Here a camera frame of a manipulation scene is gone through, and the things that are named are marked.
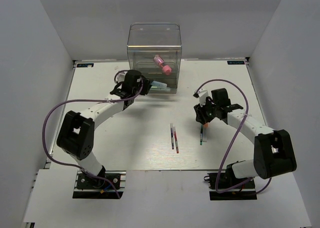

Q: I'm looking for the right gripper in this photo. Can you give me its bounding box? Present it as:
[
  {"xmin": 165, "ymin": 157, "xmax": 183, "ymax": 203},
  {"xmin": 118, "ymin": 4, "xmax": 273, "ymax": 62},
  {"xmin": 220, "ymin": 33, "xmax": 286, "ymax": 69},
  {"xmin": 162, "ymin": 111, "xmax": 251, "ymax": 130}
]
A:
[{"xmin": 194, "ymin": 97, "xmax": 220, "ymax": 125}]

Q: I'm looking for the blue eraser stick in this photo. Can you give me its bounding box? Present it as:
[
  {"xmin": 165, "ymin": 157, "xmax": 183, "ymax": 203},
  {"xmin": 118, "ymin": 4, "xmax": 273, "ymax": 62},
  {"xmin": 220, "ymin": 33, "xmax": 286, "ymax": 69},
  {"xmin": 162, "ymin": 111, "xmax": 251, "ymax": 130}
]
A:
[{"xmin": 151, "ymin": 80, "xmax": 167, "ymax": 88}]

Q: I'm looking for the orange capped highlighter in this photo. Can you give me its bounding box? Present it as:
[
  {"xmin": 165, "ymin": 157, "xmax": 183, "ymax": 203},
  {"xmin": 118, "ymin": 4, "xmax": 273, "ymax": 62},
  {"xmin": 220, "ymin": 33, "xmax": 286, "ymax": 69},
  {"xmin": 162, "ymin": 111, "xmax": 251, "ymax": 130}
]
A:
[{"xmin": 202, "ymin": 123, "xmax": 209, "ymax": 142}]

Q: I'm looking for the pink capped clip jar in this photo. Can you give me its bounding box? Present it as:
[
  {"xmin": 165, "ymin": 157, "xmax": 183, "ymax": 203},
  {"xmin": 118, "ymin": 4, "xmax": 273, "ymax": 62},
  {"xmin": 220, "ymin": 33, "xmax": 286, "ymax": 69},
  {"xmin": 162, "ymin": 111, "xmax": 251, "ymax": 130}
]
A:
[{"xmin": 153, "ymin": 55, "xmax": 172, "ymax": 75}]

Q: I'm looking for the clear plastic drawer organizer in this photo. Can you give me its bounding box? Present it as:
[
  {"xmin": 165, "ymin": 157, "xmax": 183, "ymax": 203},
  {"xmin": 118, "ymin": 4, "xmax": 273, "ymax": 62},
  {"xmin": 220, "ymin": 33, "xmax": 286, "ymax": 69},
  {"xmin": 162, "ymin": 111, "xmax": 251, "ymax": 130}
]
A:
[{"xmin": 127, "ymin": 22, "xmax": 182, "ymax": 94}]

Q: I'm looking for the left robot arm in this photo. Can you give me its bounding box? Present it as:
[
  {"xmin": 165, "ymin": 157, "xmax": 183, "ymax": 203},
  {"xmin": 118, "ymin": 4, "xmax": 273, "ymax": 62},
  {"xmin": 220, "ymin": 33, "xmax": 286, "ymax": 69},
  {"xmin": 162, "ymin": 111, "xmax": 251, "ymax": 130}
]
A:
[{"xmin": 56, "ymin": 70, "xmax": 154, "ymax": 188}]

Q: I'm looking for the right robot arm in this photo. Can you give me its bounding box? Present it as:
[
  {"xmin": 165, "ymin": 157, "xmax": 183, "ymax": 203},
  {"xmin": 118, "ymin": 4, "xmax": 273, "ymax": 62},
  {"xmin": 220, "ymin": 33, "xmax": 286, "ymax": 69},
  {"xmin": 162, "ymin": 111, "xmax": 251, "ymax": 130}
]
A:
[{"xmin": 194, "ymin": 88, "xmax": 297, "ymax": 188}]

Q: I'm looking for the green pen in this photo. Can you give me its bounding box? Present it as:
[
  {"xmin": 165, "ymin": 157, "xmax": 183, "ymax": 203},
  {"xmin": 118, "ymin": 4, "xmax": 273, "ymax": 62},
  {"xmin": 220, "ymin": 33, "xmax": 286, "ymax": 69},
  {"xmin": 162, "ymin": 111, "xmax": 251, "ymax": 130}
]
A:
[{"xmin": 199, "ymin": 124, "xmax": 204, "ymax": 145}]

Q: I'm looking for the red pen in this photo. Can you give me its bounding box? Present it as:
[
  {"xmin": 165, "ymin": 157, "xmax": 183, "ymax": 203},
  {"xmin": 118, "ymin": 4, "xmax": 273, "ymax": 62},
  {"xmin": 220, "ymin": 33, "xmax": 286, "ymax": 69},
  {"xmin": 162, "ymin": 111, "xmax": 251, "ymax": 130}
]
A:
[{"xmin": 173, "ymin": 126, "xmax": 179, "ymax": 154}]

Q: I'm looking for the purple pen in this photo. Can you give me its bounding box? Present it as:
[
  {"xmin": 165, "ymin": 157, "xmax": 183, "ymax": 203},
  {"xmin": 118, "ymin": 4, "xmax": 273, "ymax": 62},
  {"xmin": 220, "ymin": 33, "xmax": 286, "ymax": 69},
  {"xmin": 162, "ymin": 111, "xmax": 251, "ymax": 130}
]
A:
[{"xmin": 170, "ymin": 123, "xmax": 175, "ymax": 150}]

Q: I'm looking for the right blue table label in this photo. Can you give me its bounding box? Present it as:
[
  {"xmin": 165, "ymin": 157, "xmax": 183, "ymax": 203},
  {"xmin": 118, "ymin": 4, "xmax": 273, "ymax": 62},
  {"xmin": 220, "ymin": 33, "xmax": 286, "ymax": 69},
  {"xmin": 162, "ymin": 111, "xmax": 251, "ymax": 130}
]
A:
[{"xmin": 227, "ymin": 60, "xmax": 245, "ymax": 65}]

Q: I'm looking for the blue table label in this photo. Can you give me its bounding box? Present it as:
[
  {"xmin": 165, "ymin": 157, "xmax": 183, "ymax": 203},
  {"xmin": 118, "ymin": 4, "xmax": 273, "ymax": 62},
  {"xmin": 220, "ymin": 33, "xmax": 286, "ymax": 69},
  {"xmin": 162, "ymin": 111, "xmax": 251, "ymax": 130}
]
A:
[
  {"xmin": 76, "ymin": 63, "xmax": 94, "ymax": 68},
  {"xmin": 227, "ymin": 60, "xmax": 245, "ymax": 65}
]

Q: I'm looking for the left blue table label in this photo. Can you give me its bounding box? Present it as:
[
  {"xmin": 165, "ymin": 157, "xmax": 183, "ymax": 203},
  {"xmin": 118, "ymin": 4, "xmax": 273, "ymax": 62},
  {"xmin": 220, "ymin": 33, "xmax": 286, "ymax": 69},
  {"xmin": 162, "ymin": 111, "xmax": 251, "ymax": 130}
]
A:
[{"xmin": 76, "ymin": 63, "xmax": 94, "ymax": 68}]

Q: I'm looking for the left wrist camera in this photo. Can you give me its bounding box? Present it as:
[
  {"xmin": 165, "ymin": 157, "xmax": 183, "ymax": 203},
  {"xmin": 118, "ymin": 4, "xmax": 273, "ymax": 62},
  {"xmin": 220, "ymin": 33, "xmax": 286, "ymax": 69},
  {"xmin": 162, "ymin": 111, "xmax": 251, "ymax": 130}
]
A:
[{"xmin": 114, "ymin": 72, "xmax": 126, "ymax": 83}]

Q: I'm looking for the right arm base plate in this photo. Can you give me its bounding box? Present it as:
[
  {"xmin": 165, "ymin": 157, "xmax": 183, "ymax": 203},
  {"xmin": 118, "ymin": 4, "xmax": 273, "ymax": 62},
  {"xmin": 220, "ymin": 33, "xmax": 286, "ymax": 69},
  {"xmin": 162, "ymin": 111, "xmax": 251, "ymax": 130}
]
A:
[{"xmin": 204, "ymin": 172, "xmax": 258, "ymax": 201}]

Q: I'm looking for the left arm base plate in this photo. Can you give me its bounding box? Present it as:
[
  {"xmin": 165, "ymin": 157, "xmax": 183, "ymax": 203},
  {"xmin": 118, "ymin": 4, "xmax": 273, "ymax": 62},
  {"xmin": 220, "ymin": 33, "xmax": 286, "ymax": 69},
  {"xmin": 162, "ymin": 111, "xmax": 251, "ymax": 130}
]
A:
[{"xmin": 72, "ymin": 171, "xmax": 126, "ymax": 200}]

